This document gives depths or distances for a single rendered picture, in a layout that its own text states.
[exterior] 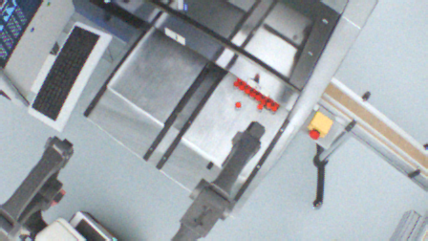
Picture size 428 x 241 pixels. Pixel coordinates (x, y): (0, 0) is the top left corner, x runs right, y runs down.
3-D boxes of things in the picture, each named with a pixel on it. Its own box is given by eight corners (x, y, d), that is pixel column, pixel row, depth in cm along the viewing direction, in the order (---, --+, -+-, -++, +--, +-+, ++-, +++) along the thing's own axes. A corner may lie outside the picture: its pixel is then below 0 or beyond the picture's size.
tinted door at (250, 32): (186, 16, 181) (186, -76, 124) (303, 88, 176) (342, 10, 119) (185, 17, 181) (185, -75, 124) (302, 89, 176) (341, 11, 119)
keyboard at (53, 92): (75, 26, 223) (74, 23, 221) (100, 36, 222) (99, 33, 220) (31, 107, 214) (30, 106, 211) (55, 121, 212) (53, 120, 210)
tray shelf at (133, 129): (151, 15, 219) (151, 13, 217) (305, 110, 211) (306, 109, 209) (78, 113, 208) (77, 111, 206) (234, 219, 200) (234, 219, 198)
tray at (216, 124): (235, 62, 213) (236, 59, 209) (295, 101, 210) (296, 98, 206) (182, 139, 205) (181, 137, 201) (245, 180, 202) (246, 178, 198)
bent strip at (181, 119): (179, 117, 207) (179, 112, 201) (186, 120, 206) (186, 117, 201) (156, 148, 204) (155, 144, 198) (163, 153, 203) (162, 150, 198)
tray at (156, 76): (160, 18, 217) (160, 14, 213) (217, 52, 214) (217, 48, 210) (108, 88, 209) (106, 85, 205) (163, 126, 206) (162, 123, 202)
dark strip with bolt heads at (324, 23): (280, 100, 197) (324, 1, 120) (290, 108, 196) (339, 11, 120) (278, 103, 197) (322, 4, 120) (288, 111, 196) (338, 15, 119)
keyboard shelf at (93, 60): (63, 17, 227) (62, 14, 225) (113, 37, 225) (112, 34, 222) (15, 105, 216) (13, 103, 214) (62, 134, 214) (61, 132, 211)
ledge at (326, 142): (317, 100, 212) (318, 99, 210) (343, 120, 211) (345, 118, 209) (299, 131, 209) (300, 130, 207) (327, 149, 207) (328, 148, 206)
